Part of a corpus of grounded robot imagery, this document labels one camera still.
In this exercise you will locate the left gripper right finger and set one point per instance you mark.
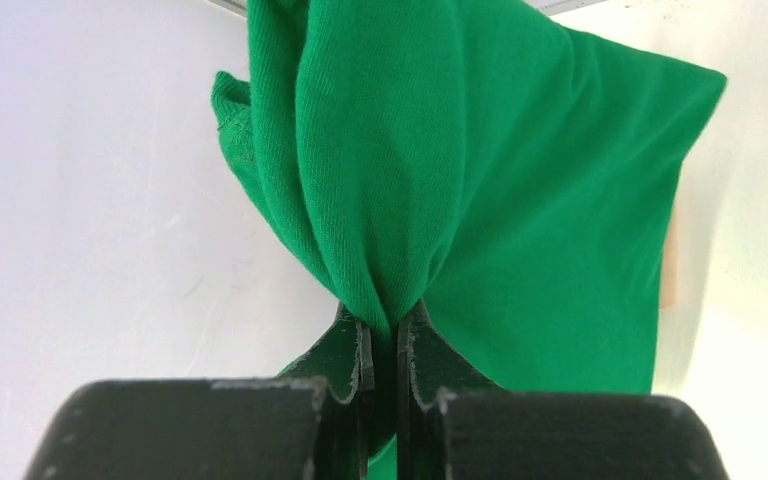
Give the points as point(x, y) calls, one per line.
point(455, 423)

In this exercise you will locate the folded beige t shirt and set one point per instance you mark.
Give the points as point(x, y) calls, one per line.
point(670, 260)

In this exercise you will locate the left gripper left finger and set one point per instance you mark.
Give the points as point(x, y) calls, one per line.
point(309, 423)

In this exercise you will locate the green t shirt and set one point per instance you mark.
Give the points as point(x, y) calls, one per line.
point(515, 176)

